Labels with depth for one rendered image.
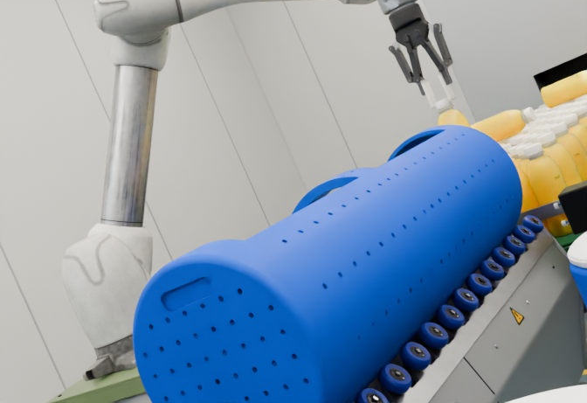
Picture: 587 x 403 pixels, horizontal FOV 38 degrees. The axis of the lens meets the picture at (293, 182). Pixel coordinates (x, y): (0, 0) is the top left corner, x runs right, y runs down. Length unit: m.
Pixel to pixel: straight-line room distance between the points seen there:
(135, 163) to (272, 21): 4.83
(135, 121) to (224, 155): 4.13
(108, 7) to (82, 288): 0.60
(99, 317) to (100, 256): 0.13
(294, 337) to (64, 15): 4.66
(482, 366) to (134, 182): 0.98
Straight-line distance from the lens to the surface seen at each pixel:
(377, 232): 1.18
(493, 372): 1.38
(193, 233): 5.56
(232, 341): 1.03
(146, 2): 1.87
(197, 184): 5.76
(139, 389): 1.68
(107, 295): 1.79
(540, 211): 1.91
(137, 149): 2.00
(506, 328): 1.49
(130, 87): 2.01
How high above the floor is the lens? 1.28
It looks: 1 degrees down
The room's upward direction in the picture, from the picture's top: 24 degrees counter-clockwise
